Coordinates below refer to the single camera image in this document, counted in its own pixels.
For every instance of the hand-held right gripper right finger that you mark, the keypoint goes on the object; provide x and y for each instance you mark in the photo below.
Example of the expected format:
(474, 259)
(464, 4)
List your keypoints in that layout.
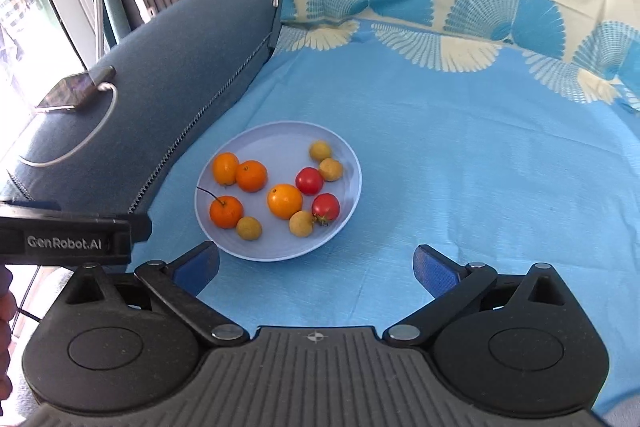
(435, 269)

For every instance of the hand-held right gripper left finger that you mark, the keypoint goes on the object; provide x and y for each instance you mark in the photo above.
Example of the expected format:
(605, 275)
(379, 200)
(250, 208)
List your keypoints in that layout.
(197, 266)

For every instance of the small orange tangerine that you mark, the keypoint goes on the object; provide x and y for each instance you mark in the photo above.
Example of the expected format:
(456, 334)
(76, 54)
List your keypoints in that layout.
(225, 168)
(251, 176)

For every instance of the yellow-orange tangerine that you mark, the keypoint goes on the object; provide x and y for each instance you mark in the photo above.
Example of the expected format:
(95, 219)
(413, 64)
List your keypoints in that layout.
(285, 201)

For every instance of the red cherry tomato green stem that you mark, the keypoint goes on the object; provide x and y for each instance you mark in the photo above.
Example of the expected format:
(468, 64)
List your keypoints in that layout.
(325, 206)

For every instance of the light blue round plate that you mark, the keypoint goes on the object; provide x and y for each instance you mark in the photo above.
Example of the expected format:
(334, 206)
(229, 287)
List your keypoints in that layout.
(280, 142)

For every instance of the person's left hand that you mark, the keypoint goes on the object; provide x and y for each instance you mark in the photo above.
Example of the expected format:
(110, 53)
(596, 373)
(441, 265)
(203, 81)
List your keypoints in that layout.
(4, 332)

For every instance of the blue and cream printed blanket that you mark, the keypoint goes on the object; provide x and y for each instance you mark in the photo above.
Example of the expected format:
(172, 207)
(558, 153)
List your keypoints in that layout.
(450, 157)

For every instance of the black smartphone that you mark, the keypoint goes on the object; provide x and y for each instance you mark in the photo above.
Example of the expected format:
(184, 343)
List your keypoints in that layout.
(70, 92)

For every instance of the blue sofa armrest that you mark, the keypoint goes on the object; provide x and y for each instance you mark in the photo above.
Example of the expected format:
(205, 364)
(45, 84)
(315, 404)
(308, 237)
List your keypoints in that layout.
(190, 57)

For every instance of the teal cloth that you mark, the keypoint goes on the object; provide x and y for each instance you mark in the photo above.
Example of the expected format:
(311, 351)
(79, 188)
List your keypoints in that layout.
(115, 7)

